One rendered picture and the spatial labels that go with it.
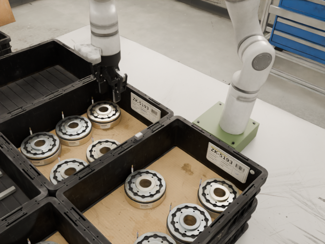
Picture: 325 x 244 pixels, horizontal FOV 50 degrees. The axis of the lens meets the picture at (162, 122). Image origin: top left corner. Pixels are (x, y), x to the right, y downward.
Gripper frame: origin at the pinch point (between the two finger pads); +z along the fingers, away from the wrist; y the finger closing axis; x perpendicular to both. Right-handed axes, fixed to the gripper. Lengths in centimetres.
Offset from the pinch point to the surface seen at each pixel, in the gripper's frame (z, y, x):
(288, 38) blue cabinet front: 56, 24, -183
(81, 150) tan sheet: 11.3, -3.4, 13.8
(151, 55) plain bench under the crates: 25, 37, -55
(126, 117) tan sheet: 11.5, -1.4, -5.0
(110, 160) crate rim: 1.4, -19.4, 16.3
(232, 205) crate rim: 1.7, -47.7, 6.4
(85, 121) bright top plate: 8.3, 2.8, 7.4
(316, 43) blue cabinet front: 52, 5, -184
